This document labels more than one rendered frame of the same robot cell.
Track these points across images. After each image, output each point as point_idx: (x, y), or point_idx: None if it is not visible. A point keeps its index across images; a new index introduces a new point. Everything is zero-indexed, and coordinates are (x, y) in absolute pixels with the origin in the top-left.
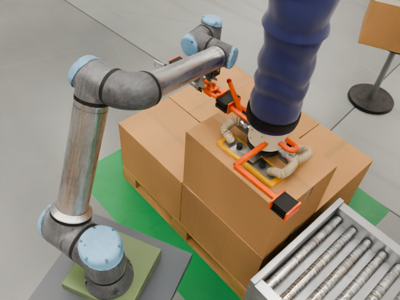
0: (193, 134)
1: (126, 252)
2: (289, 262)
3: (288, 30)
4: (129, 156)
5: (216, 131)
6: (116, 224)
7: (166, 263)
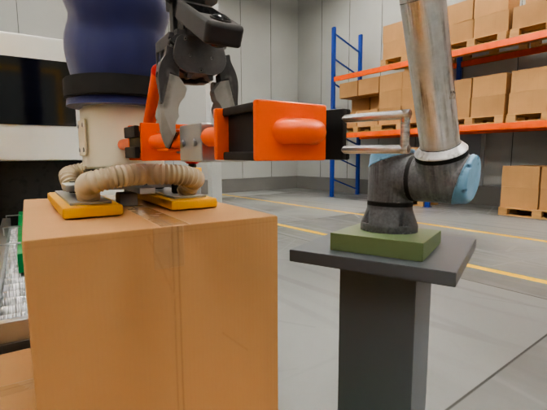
0: (259, 213)
1: (374, 233)
2: None
3: None
4: None
5: (199, 214)
6: (404, 264)
7: (322, 246)
